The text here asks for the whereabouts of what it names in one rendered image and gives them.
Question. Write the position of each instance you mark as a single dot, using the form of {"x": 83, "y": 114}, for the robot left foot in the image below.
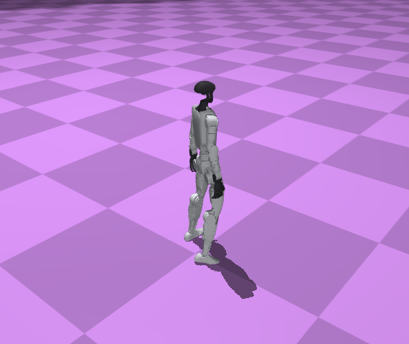
{"x": 188, "y": 236}

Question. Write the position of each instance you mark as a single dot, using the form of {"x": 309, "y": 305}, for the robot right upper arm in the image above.
{"x": 211, "y": 123}

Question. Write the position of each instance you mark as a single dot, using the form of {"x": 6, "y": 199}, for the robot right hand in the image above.
{"x": 218, "y": 188}

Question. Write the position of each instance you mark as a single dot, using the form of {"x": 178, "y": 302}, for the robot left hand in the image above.
{"x": 191, "y": 160}

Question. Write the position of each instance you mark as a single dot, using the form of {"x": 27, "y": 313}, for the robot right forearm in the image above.
{"x": 214, "y": 162}

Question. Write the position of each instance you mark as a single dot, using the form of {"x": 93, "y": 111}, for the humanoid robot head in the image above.
{"x": 205, "y": 88}

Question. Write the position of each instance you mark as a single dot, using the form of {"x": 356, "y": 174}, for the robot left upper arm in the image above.
{"x": 191, "y": 129}

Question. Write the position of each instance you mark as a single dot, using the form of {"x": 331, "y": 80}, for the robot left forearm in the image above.
{"x": 192, "y": 145}

